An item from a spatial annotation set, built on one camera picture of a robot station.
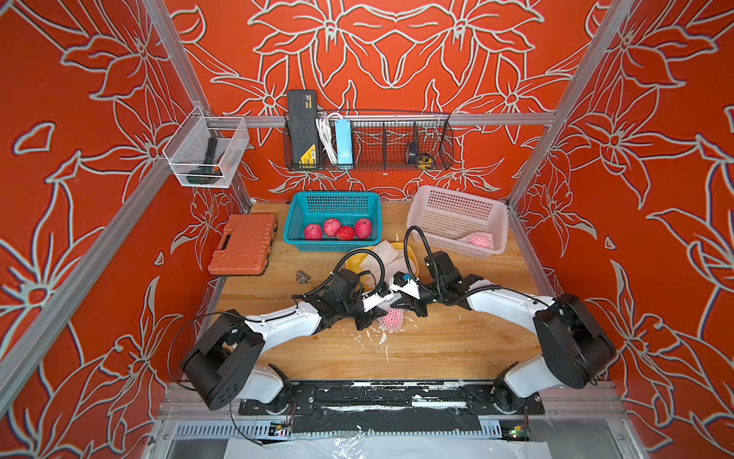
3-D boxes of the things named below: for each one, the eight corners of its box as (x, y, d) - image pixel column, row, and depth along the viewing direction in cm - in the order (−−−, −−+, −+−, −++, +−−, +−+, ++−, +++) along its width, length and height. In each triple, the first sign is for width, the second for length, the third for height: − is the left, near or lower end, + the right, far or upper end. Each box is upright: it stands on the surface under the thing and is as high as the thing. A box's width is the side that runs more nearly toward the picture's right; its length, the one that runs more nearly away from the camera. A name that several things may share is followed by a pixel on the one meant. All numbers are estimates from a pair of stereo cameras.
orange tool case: (213, 278, 99) (206, 269, 95) (234, 223, 115) (229, 214, 111) (264, 278, 99) (260, 269, 95) (278, 223, 115) (275, 214, 111)
